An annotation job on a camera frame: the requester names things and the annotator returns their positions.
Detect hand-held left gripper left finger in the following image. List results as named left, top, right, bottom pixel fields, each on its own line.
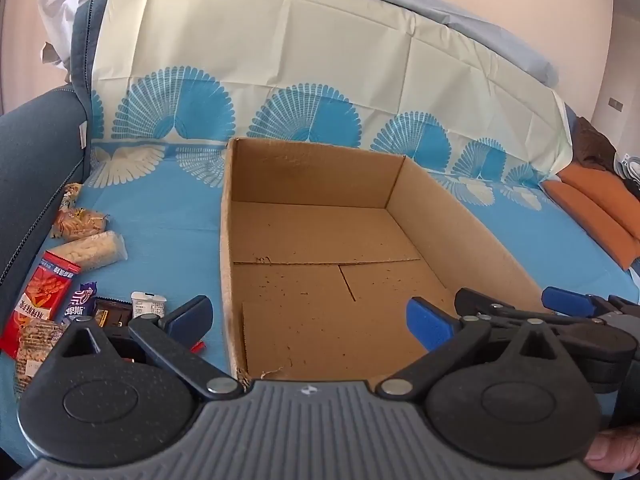
left=50, top=296, right=244, bottom=402

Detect blue sofa armrest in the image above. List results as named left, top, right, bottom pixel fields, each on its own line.
left=0, top=0, right=116, bottom=361

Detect red snack packet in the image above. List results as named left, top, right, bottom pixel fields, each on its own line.
left=0, top=251, right=82, bottom=360

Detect orange cushion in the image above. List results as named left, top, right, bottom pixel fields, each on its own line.
left=542, top=180, right=640, bottom=271
left=557, top=162, right=640, bottom=241

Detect clear white rice cracker pack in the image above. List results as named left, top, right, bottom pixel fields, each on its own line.
left=50, top=230, right=128, bottom=272

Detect purple candy wrapper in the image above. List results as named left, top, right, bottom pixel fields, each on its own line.
left=61, top=280, right=98, bottom=326

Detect clear bag of round cookies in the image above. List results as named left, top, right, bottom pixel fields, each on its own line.
left=50, top=207, right=111, bottom=242

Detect brown cloth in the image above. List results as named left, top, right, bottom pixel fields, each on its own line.
left=572, top=116, right=618, bottom=171

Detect clear peanut brittle pack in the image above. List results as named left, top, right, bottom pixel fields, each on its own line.
left=12, top=320, right=66, bottom=406

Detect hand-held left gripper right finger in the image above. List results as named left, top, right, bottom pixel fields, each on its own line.
left=376, top=297, right=576, bottom=401

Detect pale blue cover sheet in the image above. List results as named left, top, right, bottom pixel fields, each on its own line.
left=37, top=0, right=560, bottom=88

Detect cardboard box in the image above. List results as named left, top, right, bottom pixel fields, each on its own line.
left=220, top=137, right=558, bottom=393

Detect dark brown snack wrapper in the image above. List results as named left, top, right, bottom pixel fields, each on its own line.
left=92, top=297, right=133, bottom=328

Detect pale round object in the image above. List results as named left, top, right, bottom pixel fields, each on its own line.
left=617, top=152, right=640, bottom=196

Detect small white packet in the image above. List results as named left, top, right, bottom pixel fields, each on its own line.
left=130, top=291, right=168, bottom=320

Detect small orange candy packet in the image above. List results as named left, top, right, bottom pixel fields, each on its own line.
left=61, top=182, right=83, bottom=211

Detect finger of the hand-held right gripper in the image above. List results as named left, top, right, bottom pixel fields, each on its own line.
left=541, top=286, right=640, bottom=318
left=454, top=287, right=553, bottom=323

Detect person's right hand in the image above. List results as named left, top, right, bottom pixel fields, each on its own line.
left=584, top=427, right=640, bottom=473

